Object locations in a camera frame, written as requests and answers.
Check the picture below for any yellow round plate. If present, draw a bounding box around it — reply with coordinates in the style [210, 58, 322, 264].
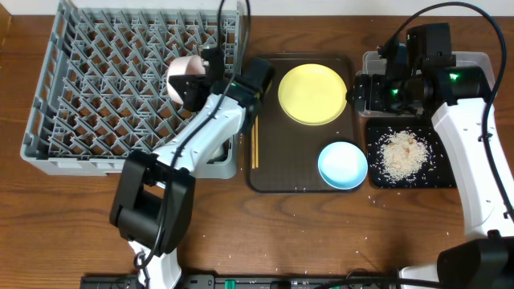
[278, 63, 347, 126]

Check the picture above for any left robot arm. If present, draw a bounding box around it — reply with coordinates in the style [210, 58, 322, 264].
[109, 72, 272, 288]

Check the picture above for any white pink shallow bowl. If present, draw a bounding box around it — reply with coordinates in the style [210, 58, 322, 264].
[165, 55, 206, 104]

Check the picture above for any clear plastic bin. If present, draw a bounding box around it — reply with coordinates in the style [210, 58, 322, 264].
[353, 51, 495, 117]

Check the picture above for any grey plastic dish rack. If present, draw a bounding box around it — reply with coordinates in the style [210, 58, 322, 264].
[20, 1, 245, 176]

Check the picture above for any light blue bowl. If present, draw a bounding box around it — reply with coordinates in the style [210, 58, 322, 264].
[317, 141, 368, 190]

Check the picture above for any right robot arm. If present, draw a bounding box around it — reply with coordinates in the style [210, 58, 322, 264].
[347, 67, 513, 288]

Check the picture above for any black rectangular tray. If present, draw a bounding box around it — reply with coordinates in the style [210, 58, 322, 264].
[365, 118, 456, 189]

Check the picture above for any rice leftovers pile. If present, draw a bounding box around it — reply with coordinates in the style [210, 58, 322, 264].
[372, 128, 433, 185]

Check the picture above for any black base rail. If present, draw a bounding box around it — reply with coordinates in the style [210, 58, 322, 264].
[79, 275, 377, 289]

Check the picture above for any dark brown serving tray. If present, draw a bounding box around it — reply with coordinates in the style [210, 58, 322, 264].
[245, 52, 361, 193]

